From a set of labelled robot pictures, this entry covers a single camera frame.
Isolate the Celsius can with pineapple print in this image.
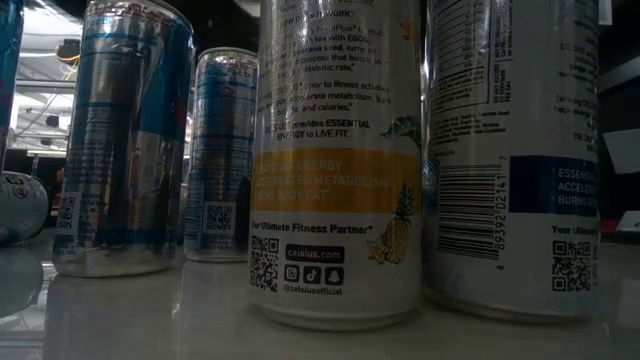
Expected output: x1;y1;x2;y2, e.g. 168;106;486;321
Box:
248;0;424;332

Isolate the small silver blue Red Bull can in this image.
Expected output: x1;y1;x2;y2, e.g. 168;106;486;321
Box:
0;0;25;174
182;46;260;264
51;0;196;279

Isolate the Celsius Arctic Vibe can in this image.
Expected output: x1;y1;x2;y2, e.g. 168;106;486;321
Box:
422;0;601;321

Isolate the round black ceiling fixture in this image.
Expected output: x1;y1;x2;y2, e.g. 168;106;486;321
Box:
55;38;82;64

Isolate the tall silver can blue band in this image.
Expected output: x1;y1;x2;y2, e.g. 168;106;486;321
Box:
0;169;50;246

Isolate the white paper sheet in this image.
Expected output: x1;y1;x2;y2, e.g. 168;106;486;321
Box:
602;128;640;175

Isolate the small white box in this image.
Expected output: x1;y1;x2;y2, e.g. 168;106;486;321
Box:
615;209;640;232

